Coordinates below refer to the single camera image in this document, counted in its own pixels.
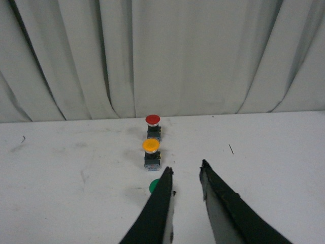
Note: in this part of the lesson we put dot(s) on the white curtain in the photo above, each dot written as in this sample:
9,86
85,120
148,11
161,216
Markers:
74,60

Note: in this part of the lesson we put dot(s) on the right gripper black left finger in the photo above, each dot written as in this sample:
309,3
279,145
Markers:
155,222

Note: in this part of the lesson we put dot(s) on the green push button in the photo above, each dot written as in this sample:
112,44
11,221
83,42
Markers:
153,185

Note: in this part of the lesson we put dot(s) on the yellow push button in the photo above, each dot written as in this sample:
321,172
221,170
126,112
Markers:
152,154

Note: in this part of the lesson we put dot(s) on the red push button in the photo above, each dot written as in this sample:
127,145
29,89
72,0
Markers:
154,129

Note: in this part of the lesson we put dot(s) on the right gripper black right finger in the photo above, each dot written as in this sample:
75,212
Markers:
232,219

